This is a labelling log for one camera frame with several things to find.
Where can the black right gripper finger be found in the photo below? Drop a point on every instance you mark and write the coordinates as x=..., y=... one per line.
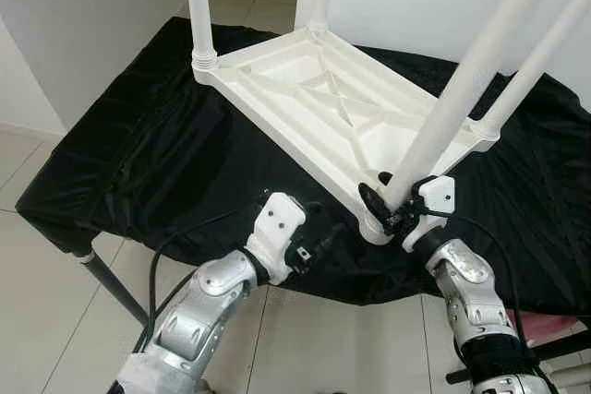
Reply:
x=371, y=203

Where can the white plastic table top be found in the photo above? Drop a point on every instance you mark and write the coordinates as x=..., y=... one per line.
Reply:
x=305, y=89

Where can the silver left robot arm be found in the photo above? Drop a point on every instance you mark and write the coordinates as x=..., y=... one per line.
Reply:
x=199, y=316

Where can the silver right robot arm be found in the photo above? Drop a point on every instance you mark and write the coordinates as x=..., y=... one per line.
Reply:
x=471, y=292

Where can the black cloth table cover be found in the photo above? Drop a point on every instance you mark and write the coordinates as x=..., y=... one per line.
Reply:
x=138, y=136

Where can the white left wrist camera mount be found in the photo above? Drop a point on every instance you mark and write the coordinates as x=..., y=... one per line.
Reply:
x=277, y=223

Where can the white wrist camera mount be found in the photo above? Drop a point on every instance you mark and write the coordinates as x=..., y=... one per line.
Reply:
x=277, y=223
x=439, y=196

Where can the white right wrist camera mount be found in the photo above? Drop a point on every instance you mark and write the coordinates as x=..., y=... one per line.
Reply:
x=439, y=196

